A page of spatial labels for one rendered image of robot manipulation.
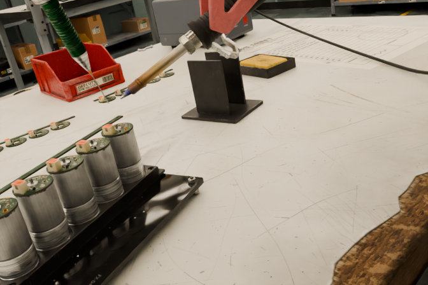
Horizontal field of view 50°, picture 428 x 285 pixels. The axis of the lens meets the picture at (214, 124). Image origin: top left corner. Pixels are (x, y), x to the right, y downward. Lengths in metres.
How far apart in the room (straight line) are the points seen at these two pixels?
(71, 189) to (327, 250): 0.17
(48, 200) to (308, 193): 0.18
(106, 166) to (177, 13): 0.58
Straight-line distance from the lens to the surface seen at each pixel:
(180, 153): 0.44
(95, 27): 5.05
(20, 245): 0.30
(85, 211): 0.33
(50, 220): 0.31
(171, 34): 0.91
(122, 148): 0.35
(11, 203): 0.30
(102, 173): 0.34
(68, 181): 0.32
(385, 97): 0.51
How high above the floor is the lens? 0.93
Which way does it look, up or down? 22 degrees down
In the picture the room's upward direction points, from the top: 11 degrees counter-clockwise
